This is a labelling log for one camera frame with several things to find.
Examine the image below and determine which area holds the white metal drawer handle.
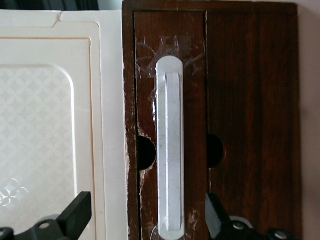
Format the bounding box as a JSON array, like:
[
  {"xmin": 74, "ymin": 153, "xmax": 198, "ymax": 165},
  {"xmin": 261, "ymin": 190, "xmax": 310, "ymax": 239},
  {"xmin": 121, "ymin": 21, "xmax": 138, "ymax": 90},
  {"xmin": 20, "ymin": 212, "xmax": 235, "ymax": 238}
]
[{"xmin": 154, "ymin": 55, "xmax": 186, "ymax": 240}]

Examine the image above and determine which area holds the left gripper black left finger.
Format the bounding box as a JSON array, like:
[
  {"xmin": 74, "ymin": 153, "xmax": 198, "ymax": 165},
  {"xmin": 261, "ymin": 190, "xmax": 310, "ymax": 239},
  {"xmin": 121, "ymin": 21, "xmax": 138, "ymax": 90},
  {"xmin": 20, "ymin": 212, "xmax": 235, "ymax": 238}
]
[{"xmin": 0, "ymin": 191, "xmax": 92, "ymax": 240}]

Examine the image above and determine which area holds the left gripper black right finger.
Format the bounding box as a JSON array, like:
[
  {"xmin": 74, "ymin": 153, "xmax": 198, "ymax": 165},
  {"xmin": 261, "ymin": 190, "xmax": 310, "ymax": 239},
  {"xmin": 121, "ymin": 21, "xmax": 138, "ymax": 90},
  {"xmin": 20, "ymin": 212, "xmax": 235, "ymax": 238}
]
[{"xmin": 204, "ymin": 192, "xmax": 301, "ymax": 240}]

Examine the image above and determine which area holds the dark wooden drawer cabinet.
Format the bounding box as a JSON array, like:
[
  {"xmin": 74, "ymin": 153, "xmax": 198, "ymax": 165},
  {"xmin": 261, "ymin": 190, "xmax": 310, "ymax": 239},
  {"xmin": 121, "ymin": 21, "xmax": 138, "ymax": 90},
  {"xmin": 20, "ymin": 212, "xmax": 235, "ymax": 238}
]
[{"xmin": 121, "ymin": 0, "xmax": 301, "ymax": 240}]

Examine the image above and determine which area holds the wooden drawer without handle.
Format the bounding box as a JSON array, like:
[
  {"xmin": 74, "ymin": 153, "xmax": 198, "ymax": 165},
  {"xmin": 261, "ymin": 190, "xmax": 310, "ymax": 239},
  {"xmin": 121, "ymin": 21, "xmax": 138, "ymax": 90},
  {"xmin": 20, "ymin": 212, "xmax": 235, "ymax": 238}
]
[{"xmin": 204, "ymin": 9, "xmax": 299, "ymax": 240}]

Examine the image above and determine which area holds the clear adhesive tape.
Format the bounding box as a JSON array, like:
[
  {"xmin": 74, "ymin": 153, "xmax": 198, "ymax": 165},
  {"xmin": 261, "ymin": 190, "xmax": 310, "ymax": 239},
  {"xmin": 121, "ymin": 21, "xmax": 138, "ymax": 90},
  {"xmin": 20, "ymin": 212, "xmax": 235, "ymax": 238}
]
[{"xmin": 136, "ymin": 34, "xmax": 205, "ymax": 121}]

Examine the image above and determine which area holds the wooden drawer with handle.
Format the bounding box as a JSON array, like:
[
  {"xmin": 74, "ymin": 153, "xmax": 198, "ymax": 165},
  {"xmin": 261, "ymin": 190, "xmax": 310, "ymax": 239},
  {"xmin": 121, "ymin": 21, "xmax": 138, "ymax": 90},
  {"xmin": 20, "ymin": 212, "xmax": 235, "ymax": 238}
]
[{"xmin": 133, "ymin": 11, "xmax": 208, "ymax": 240}]

